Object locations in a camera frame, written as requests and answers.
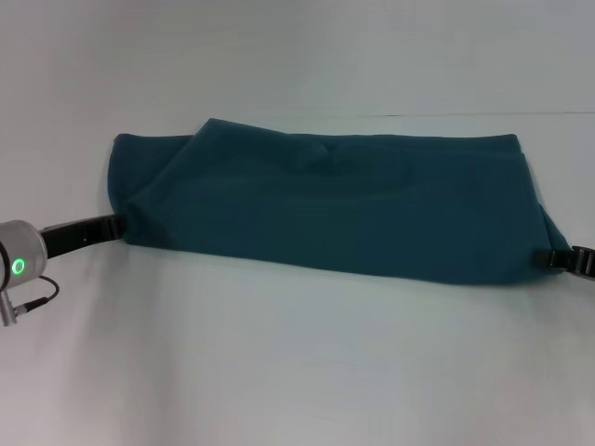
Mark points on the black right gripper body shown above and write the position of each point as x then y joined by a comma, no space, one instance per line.
585,262

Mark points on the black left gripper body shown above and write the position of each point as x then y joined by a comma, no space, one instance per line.
70,239

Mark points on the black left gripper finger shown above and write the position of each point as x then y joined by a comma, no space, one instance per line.
109,227

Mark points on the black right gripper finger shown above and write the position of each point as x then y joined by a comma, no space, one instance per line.
553,258

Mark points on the teal blue t-shirt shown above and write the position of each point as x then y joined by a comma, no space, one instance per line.
325,204

